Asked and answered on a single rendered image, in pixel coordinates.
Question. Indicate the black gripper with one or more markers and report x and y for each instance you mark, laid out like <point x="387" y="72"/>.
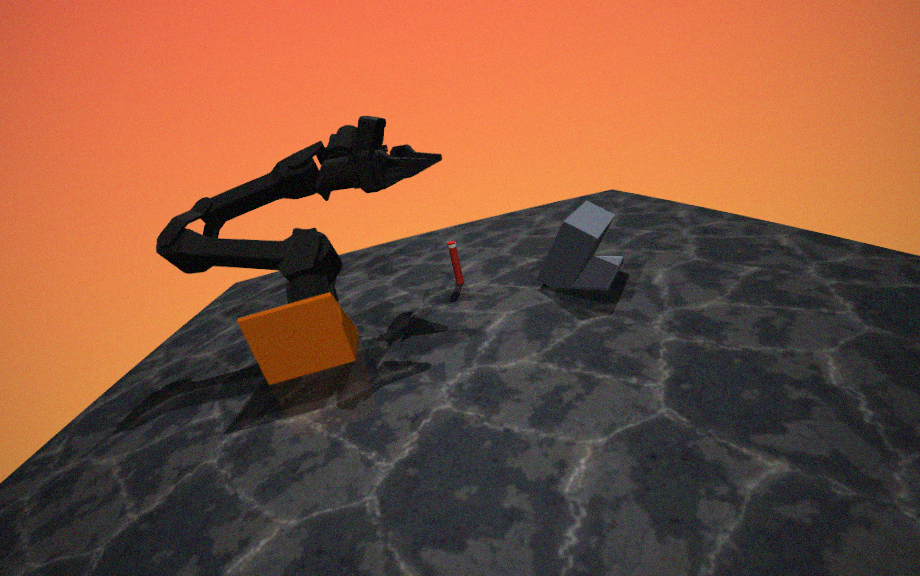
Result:
<point x="376" y="173"/>

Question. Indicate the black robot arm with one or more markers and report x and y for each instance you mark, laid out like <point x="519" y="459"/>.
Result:
<point x="306" y="258"/>

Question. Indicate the dark grey sloped panel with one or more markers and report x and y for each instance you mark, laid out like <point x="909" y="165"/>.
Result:
<point x="571" y="262"/>

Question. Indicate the red peg with white band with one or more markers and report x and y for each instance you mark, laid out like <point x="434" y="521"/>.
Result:
<point x="455" y="262"/>

